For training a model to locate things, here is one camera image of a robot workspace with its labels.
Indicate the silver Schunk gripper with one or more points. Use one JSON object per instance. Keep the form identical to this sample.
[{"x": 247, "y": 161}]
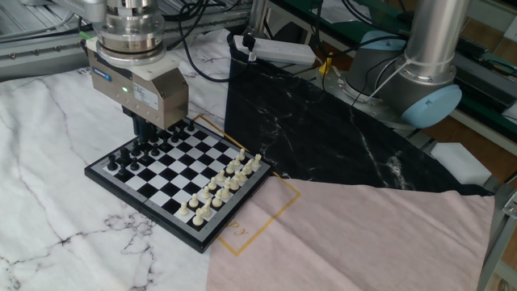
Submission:
[{"x": 161, "y": 105}]

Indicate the white foam block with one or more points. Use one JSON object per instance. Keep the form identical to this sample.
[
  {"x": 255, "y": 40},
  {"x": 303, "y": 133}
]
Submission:
[{"x": 460, "y": 161}]

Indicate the silver cylindrical force sensor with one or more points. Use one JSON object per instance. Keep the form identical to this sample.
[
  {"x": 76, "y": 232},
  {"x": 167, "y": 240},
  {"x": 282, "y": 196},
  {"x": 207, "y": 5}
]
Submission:
[{"x": 129, "y": 36}]

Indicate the white power strip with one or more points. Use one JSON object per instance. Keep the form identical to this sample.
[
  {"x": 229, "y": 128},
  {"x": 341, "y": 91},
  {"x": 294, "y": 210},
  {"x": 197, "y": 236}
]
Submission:
[{"x": 282, "y": 52}]

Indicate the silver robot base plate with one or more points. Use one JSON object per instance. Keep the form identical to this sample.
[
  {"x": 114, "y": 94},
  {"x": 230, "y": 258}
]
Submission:
[{"x": 363, "y": 107}]

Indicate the marble pink black tablecloth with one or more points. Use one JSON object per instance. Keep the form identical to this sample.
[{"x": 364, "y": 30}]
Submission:
[{"x": 343, "y": 234}]

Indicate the white chess bishop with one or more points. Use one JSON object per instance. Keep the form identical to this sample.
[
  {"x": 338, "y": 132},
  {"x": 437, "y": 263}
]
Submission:
[
  {"x": 217, "y": 199},
  {"x": 242, "y": 175}
]

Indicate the aluminium corner frame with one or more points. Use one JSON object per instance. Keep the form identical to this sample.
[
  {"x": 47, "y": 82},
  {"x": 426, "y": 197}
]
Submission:
[{"x": 501, "y": 226}]

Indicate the white chess queen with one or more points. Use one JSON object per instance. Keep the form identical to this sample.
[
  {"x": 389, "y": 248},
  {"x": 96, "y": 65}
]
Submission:
[{"x": 226, "y": 190}]

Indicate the black chess rook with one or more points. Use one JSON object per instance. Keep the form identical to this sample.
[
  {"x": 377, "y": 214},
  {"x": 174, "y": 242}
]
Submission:
[{"x": 112, "y": 163}]

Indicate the aluminium profile rail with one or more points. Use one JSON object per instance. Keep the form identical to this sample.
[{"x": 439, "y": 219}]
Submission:
[{"x": 24, "y": 52}]

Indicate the white chess knight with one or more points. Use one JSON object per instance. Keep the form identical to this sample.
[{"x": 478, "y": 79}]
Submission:
[
  {"x": 249, "y": 166},
  {"x": 207, "y": 208}
]

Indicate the white zip tie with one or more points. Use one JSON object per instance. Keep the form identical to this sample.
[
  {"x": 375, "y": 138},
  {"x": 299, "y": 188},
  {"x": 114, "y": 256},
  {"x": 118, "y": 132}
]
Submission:
[{"x": 432, "y": 68}]

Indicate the yellow plastic piece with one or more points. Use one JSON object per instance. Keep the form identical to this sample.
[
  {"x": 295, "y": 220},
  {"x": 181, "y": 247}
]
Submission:
[{"x": 326, "y": 64}]

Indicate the white gripper mounting plate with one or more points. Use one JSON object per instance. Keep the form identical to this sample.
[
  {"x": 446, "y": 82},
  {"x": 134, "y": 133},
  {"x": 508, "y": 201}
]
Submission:
[{"x": 161, "y": 70}]

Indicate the black power plug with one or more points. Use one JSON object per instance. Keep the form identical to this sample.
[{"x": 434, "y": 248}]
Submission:
[{"x": 248, "y": 42}]

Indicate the white chess pawn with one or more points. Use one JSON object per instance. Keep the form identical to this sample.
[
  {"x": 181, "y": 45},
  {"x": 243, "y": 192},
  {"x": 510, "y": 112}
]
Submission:
[
  {"x": 221, "y": 175},
  {"x": 241, "y": 154},
  {"x": 212, "y": 184},
  {"x": 194, "y": 201},
  {"x": 205, "y": 192},
  {"x": 237, "y": 161},
  {"x": 229, "y": 167},
  {"x": 183, "y": 209}
]

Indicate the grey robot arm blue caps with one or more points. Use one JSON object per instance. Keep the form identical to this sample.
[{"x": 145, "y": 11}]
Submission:
[{"x": 428, "y": 40}]

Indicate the black white folding chessboard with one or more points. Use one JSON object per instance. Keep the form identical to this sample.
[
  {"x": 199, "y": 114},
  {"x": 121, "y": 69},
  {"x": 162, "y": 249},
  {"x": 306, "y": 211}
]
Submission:
[{"x": 177, "y": 182}]

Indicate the black chess knight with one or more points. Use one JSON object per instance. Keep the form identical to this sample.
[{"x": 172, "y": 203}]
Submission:
[{"x": 125, "y": 155}]

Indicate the white chess rook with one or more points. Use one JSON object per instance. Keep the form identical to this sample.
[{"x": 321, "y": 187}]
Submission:
[
  {"x": 198, "y": 218},
  {"x": 256, "y": 161}
]

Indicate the black chess pawn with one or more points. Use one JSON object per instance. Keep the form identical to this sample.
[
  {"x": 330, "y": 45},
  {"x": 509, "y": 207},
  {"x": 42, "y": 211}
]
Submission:
[
  {"x": 155, "y": 150},
  {"x": 175, "y": 137},
  {"x": 190, "y": 126},
  {"x": 134, "y": 165},
  {"x": 182, "y": 130},
  {"x": 145, "y": 157},
  {"x": 121, "y": 170},
  {"x": 165, "y": 144}
]

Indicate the white chess king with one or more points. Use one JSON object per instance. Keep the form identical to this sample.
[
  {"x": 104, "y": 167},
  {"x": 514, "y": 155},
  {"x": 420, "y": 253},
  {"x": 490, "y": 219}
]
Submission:
[{"x": 235, "y": 182}]

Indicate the black chess bishop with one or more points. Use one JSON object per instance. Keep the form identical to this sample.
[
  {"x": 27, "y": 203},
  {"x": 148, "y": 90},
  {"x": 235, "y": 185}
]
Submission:
[{"x": 136, "y": 149}]

